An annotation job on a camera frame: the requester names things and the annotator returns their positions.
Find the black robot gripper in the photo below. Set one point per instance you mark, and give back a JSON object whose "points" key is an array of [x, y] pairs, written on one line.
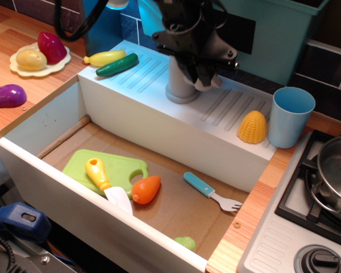
{"points": [[190, 34]]}

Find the grey toy faucet with lever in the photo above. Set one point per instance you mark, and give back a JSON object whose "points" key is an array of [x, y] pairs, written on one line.
{"points": [[180, 90]]}

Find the white toy sink unit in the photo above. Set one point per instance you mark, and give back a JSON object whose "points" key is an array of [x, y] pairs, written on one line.
{"points": [[201, 135]]}

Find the yellow toy corn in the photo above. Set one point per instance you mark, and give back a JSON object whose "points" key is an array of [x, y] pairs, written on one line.
{"points": [[253, 128]]}

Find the green toy cucumber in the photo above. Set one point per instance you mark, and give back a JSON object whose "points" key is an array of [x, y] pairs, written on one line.
{"points": [[118, 66]]}

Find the teal plastic bin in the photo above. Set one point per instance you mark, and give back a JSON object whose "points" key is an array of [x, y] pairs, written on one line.
{"points": [[269, 35]]}

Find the yellow toy squash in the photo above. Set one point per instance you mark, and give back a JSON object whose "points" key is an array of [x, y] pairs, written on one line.
{"points": [[102, 58]]}

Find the light blue plastic cup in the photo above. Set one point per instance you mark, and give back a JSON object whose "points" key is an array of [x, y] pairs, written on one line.
{"points": [[291, 109]]}

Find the green toy cutting board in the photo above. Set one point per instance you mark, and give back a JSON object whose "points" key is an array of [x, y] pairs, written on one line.
{"points": [[119, 169]]}

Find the orange toy carrot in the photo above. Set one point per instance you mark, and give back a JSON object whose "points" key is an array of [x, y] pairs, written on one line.
{"points": [[144, 190]]}

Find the red toy pepper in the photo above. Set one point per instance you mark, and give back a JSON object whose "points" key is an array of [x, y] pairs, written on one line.
{"points": [[52, 47]]}

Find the cream scalloped plate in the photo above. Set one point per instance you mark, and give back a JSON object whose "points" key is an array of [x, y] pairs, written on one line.
{"points": [[46, 71]]}

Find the brown cardboard sheet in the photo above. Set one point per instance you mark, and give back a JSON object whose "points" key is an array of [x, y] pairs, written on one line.
{"points": [[178, 210]]}

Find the yellow toy potato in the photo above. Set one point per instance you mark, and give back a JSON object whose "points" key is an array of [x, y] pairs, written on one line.
{"points": [[31, 60]]}

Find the black stove grate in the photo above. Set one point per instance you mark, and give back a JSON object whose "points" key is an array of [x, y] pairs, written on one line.
{"points": [[297, 204]]}

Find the light green toy vegetable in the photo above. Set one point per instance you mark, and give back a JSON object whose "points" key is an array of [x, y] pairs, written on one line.
{"points": [[186, 242]]}

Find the steel cooking pot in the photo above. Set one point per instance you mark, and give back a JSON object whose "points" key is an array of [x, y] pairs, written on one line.
{"points": [[326, 190]]}

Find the purple toy eggplant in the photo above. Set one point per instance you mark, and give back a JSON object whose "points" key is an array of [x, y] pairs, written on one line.
{"points": [[12, 95]]}

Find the grey toy stove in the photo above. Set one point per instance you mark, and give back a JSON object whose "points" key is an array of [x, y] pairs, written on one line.
{"points": [[276, 240]]}

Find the black stove knob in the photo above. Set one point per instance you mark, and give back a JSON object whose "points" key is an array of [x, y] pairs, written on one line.
{"points": [[317, 259]]}

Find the blue plastic clamp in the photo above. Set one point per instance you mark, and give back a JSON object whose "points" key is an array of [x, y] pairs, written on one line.
{"points": [[25, 222]]}

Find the blue handled toy fork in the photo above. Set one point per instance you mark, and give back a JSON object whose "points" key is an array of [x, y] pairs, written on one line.
{"points": [[226, 204]]}

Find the yellow handled toy knife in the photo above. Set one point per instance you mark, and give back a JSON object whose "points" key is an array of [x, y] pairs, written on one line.
{"points": [[95, 169]]}

